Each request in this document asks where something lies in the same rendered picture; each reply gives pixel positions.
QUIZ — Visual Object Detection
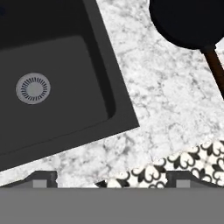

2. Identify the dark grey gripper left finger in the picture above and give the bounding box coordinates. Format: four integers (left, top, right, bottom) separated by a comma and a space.
8, 171, 59, 189

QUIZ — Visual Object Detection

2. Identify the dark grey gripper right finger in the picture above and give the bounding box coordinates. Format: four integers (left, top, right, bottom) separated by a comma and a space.
166, 171, 217, 189

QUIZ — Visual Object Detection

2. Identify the grey sink drain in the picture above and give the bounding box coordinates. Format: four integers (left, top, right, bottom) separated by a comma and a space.
15, 72, 52, 105

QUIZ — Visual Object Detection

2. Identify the black kitchen sink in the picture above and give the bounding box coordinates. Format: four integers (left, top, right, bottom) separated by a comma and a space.
0, 0, 141, 172

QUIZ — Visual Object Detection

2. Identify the black pan with brown handle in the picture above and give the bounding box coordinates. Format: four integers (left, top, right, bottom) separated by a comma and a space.
149, 0, 224, 101

